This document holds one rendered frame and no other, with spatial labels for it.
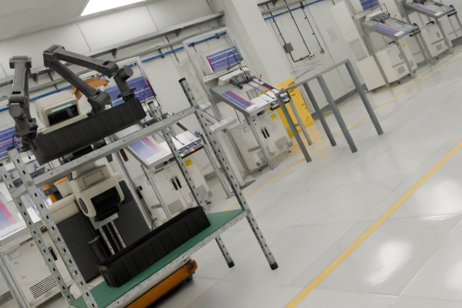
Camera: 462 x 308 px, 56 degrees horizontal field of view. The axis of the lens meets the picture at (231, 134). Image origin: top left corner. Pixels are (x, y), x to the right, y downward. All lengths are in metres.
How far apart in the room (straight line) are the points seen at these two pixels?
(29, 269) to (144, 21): 4.32
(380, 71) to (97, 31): 4.77
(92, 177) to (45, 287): 1.92
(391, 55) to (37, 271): 6.36
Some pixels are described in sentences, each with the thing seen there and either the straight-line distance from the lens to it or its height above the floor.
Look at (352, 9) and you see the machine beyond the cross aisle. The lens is 8.20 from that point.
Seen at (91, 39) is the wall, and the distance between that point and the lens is 6.88.
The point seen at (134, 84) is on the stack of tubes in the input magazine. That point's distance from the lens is 5.12.
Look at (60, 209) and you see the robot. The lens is 2.91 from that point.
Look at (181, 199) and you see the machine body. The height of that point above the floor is 0.22.
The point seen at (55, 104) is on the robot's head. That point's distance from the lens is 2.68.
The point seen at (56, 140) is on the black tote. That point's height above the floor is 1.08.
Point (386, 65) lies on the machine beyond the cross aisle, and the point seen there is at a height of 0.36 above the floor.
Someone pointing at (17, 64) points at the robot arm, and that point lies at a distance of 2.62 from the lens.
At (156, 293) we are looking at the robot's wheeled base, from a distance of 2.74.
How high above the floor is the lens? 0.84
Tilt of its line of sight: 3 degrees down
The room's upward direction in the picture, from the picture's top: 26 degrees counter-clockwise
